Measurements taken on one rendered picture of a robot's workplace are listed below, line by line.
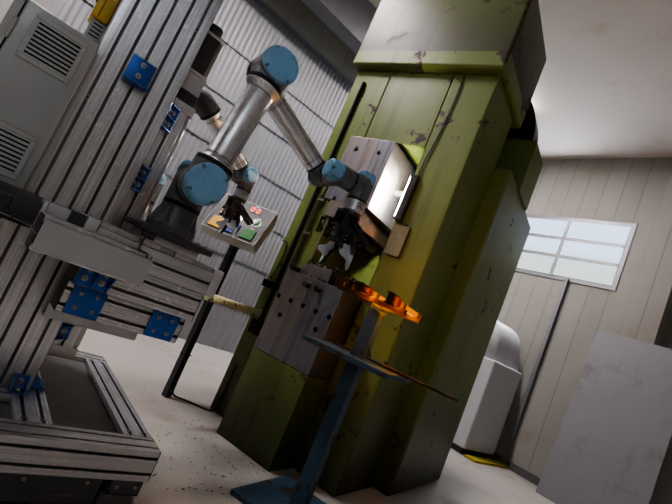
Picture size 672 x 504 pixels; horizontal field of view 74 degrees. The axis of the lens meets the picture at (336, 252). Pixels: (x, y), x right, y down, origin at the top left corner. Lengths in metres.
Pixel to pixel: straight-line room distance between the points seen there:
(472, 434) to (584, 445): 0.99
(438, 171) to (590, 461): 3.32
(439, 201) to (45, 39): 1.75
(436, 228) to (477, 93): 0.79
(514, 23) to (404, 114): 0.73
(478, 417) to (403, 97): 3.36
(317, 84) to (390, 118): 2.45
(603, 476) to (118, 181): 4.48
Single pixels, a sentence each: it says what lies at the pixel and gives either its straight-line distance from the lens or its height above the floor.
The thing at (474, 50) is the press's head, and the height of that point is 2.40.
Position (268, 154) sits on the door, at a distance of 4.74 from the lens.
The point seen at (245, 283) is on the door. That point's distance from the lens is 4.74.
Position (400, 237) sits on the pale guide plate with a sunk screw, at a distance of 2.36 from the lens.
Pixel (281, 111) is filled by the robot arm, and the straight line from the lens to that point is 1.57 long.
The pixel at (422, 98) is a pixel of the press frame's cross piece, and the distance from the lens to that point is 2.77.
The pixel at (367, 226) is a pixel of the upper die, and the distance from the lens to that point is 2.49.
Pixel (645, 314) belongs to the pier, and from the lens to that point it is 5.24.
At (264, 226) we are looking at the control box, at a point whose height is 1.09.
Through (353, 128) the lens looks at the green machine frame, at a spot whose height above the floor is 1.88.
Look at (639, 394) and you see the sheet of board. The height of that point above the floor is 1.19.
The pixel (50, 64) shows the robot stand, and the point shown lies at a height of 1.11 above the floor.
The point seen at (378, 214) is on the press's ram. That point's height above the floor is 1.38.
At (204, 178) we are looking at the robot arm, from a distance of 1.29.
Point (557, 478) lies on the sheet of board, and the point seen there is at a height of 0.20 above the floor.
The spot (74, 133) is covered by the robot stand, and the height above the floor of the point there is 0.98.
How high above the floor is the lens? 0.79
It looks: 7 degrees up
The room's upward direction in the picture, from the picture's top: 23 degrees clockwise
